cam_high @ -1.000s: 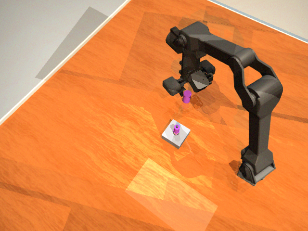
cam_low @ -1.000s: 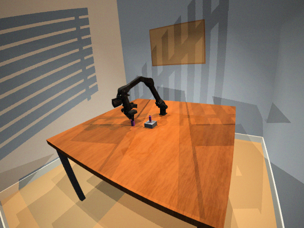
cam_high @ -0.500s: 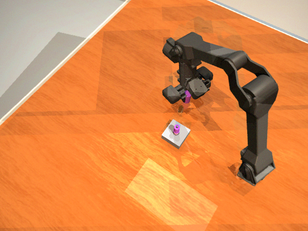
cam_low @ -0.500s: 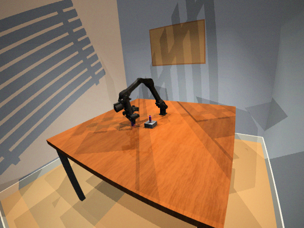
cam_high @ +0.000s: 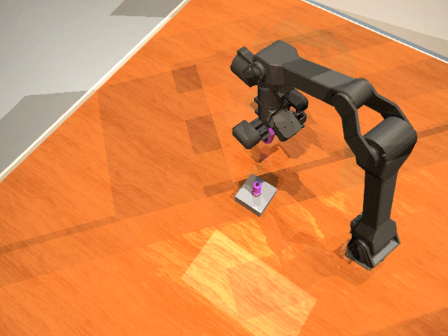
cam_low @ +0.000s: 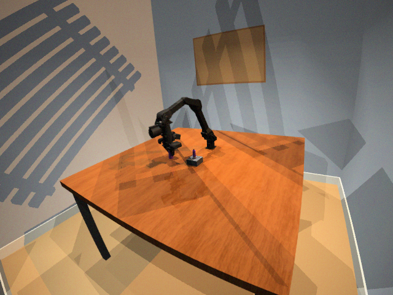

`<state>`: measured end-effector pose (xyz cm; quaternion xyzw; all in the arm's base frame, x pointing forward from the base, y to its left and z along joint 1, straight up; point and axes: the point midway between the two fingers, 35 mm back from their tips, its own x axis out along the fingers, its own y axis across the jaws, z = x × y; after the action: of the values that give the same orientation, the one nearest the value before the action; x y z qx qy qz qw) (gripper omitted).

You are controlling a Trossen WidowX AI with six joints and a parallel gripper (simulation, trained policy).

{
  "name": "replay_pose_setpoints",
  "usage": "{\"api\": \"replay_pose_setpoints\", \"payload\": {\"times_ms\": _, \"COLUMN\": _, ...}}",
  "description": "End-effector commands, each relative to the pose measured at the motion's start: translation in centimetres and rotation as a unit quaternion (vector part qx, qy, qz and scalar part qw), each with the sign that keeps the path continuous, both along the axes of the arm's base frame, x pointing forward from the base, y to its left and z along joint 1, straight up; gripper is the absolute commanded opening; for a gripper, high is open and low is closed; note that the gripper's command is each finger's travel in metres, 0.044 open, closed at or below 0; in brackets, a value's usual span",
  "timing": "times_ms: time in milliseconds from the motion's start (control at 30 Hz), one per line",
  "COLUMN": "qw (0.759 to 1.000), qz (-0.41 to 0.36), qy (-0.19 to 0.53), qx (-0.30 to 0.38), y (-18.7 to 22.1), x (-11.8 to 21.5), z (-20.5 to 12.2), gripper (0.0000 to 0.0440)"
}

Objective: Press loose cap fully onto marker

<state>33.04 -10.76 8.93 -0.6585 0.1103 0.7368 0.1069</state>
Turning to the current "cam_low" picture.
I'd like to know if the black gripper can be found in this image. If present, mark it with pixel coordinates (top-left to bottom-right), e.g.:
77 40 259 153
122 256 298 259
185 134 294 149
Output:
158 132 182 156

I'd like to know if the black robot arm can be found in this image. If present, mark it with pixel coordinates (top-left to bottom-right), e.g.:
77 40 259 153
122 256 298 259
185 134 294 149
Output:
148 96 217 149

